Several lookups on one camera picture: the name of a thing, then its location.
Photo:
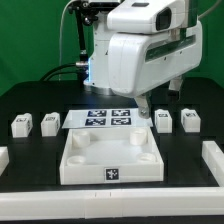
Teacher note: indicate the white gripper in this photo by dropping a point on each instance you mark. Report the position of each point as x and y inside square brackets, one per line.
[154, 41]

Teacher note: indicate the white square tabletop part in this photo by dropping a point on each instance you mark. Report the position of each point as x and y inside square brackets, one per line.
[110, 155]

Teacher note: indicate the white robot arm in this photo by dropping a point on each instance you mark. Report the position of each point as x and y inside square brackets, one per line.
[98, 62]

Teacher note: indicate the white marker sheet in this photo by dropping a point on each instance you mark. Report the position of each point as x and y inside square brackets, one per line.
[105, 118]

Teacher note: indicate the white right wall piece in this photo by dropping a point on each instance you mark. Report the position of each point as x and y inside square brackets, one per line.
[214, 158]

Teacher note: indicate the white wall piece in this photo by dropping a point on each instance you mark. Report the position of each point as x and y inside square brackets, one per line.
[214, 158]
[4, 159]

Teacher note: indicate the white front wall rail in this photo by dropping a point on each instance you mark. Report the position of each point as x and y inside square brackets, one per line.
[112, 203]

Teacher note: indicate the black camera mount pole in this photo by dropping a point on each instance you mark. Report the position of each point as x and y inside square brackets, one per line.
[85, 16]

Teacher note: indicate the white left wall piece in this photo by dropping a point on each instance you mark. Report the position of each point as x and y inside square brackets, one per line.
[4, 159]

